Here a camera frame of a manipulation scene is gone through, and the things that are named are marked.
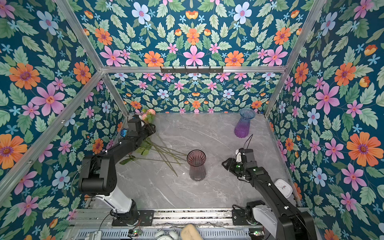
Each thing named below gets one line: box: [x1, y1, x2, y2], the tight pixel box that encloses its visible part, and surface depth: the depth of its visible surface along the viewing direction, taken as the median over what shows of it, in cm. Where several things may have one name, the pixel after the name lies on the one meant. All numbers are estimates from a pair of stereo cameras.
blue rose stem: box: [120, 128, 128, 138], surface depth 104 cm
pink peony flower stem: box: [147, 137, 179, 177], surface depth 100 cm
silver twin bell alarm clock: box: [154, 222, 179, 240], surface depth 67 cm
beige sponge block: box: [181, 224, 204, 240], surface depth 67 cm
